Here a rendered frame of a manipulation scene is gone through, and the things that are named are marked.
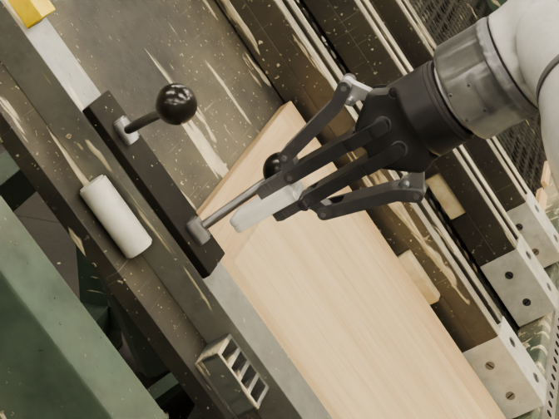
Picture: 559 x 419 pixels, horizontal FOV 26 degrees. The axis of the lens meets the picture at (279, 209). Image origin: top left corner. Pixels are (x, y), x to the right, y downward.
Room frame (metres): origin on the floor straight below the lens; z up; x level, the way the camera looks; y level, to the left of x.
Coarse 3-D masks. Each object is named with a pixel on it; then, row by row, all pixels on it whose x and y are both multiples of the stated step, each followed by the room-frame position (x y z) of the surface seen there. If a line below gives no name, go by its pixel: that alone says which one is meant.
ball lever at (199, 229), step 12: (276, 156) 1.09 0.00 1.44; (264, 168) 1.09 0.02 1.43; (276, 168) 1.08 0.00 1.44; (252, 192) 1.09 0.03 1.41; (228, 204) 1.08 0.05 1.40; (240, 204) 1.08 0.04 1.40; (192, 216) 1.08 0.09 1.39; (216, 216) 1.07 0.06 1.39; (192, 228) 1.06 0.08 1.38; (204, 228) 1.07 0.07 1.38; (204, 240) 1.06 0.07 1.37
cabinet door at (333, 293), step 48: (240, 192) 1.26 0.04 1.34; (336, 192) 1.46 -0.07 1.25; (240, 240) 1.19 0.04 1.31; (288, 240) 1.28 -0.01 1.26; (336, 240) 1.38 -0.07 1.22; (384, 240) 1.48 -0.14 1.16; (240, 288) 1.12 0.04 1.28; (288, 288) 1.21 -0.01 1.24; (336, 288) 1.30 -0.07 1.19; (384, 288) 1.40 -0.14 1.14; (288, 336) 1.14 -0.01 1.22; (336, 336) 1.22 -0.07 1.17; (384, 336) 1.32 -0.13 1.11; (432, 336) 1.42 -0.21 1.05; (336, 384) 1.15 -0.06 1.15; (384, 384) 1.24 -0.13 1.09; (432, 384) 1.33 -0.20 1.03; (480, 384) 1.44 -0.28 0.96
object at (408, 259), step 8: (400, 256) 1.49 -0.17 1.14; (408, 256) 1.48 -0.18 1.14; (408, 264) 1.48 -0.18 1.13; (416, 264) 1.48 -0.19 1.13; (408, 272) 1.48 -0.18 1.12; (416, 272) 1.48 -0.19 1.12; (424, 272) 1.49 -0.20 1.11; (416, 280) 1.48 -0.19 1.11; (424, 280) 1.47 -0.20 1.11; (424, 288) 1.47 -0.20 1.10; (432, 288) 1.48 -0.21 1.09; (424, 296) 1.47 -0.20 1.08; (432, 296) 1.47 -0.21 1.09
